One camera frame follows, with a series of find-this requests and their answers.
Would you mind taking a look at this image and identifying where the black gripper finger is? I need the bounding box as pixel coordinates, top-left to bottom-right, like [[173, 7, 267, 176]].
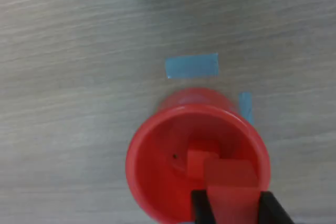
[[191, 189, 217, 224], [258, 191, 296, 224]]

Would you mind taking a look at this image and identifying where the red cube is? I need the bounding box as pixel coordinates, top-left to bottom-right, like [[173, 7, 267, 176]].
[[186, 140, 221, 180], [203, 159, 260, 224]]

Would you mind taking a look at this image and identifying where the red plastic cup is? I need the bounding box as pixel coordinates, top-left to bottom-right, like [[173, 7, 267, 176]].
[[125, 87, 271, 224]]

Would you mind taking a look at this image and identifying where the narrow blue tape strip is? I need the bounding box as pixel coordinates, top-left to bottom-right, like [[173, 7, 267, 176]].
[[238, 91, 255, 126]]

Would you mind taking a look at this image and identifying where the wide blue tape rectangle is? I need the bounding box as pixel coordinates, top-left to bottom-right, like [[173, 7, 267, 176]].
[[164, 52, 219, 80]]

